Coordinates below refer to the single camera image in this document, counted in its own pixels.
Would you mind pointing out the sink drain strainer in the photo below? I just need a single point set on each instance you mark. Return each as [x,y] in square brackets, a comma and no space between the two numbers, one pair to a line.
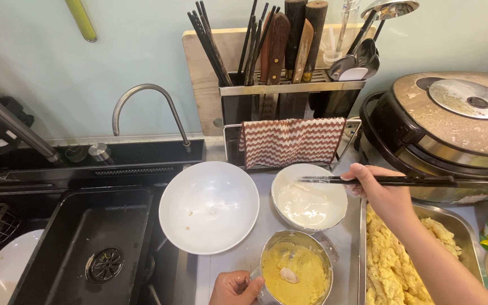
[104,265]

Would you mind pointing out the steel tray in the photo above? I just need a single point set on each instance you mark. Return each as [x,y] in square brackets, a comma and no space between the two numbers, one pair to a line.
[460,228]

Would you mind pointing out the black steel utensil holder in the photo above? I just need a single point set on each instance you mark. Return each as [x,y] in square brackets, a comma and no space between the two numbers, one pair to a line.
[290,89]

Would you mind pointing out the bundle of dark chopsticks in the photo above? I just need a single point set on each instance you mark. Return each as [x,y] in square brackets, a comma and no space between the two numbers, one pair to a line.
[214,51]

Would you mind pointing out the steel cloth rack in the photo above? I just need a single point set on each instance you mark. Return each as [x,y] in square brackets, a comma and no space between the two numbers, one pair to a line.
[230,144]

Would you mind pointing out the thick steel faucet pipe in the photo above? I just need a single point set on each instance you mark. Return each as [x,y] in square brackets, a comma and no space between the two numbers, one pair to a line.
[11,123]

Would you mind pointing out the steel bowl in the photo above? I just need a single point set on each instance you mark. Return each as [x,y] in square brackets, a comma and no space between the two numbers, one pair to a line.
[269,245]

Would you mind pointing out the brown white striped cloth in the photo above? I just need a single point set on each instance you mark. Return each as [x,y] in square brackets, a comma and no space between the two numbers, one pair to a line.
[290,142]

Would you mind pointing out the clear plastic cup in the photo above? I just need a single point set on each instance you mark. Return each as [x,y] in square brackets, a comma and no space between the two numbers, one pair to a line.
[333,55]

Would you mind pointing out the white batter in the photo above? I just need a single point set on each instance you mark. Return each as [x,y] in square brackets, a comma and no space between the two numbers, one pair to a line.
[309,207]

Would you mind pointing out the pale raw meat piece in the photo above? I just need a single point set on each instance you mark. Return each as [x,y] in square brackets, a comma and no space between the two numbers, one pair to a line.
[289,275]

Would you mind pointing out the group of steel spoons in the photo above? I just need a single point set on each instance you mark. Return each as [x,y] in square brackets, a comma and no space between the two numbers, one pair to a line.
[364,55]

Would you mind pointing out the steel knob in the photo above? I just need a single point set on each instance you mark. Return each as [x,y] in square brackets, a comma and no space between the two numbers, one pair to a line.
[99,151]

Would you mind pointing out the person's left hand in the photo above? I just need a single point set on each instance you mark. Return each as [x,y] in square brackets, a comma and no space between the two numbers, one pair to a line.
[231,290]

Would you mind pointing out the steel ladle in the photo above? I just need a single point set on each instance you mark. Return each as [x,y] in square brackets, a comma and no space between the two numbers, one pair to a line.
[390,8]

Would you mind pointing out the black sink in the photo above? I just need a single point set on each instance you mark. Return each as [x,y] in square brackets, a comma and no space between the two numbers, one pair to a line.
[78,220]

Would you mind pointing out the white spoon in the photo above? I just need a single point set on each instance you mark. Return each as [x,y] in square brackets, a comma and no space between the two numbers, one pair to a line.
[353,74]

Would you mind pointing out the person's right fingers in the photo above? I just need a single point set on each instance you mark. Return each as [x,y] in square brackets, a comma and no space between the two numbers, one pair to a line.
[360,170]

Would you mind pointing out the dark round knob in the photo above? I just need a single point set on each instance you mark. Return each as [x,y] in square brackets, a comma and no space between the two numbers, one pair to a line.
[76,153]

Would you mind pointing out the wooden cutting board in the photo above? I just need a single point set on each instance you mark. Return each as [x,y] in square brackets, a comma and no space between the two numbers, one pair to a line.
[203,63]

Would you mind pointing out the white plate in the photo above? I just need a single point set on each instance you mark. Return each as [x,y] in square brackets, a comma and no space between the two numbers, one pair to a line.
[4,271]

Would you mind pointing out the large empty white bowl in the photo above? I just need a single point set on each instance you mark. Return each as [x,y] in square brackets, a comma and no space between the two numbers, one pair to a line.
[209,207]

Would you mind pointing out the curved steel faucet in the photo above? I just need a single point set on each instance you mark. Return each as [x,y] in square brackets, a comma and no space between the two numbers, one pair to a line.
[142,88]

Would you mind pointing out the pair of black chopsticks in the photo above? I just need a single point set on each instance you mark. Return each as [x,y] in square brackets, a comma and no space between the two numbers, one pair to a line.
[413,181]

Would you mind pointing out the worn electric cooker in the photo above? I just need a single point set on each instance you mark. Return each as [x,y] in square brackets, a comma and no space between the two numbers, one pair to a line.
[447,127]

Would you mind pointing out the white bowl with batter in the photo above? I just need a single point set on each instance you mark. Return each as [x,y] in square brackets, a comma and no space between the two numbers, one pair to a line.
[284,178]

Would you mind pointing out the yellow breadcrumbs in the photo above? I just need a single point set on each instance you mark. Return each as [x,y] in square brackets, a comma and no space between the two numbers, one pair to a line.
[307,260]

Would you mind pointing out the heap of breaded meat pieces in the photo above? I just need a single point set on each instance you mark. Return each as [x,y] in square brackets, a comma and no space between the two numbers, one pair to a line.
[388,262]

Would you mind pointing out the person's right hand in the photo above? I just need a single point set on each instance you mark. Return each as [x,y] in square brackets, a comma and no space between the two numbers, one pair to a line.
[386,195]

